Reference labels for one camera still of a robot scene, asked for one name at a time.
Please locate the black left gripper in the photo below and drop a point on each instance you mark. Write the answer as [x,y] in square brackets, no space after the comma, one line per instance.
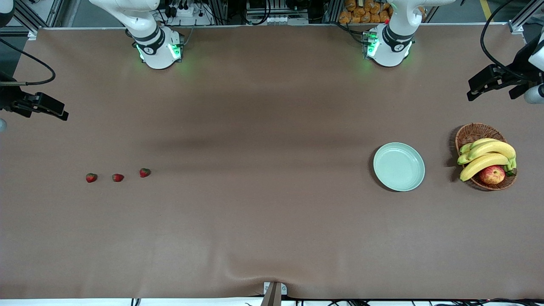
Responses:
[521,63]

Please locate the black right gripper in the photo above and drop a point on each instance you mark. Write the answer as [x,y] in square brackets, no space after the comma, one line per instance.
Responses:
[7,99]

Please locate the red strawberry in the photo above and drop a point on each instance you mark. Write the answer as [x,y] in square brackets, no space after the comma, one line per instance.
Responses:
[91,178]
[117,177]
[145,173]

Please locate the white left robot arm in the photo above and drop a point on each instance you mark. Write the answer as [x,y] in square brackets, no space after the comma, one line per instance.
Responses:
[393,46]

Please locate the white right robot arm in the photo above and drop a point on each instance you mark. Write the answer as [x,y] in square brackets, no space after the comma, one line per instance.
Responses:
[159,53]

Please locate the pale green round plate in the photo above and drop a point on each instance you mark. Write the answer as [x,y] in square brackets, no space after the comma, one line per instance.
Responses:
[399,168]

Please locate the brown wicker basket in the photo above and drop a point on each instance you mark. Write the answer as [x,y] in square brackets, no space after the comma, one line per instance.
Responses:
[476,131]

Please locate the yellow banana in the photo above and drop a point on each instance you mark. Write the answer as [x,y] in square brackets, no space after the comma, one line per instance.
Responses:
[484,163]
[478,143]
[495,148]

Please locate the red apple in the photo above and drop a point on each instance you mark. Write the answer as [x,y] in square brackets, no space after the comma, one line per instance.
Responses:
[492,175]

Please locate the pack of brown bread rolls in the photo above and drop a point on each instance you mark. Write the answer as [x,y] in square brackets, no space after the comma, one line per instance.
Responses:
[361,12]

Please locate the white power strip with plugs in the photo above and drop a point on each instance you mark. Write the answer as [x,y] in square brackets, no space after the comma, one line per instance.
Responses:
[187,12]

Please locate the long white socket strip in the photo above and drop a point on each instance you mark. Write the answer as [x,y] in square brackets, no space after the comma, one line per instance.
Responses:
[287,19]

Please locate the brown table cover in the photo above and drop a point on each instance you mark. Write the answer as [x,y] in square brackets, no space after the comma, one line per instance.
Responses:
[272,233]

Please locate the aluminium frame strut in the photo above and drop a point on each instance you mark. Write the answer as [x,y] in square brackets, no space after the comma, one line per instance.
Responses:
[516,26]
[25,20]

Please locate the aluminium frame post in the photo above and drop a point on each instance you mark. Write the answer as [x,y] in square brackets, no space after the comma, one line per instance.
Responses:
[219,10]
[333,10]

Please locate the table edge camera post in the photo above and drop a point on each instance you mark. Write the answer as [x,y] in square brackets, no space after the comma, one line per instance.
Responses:
[272,297]

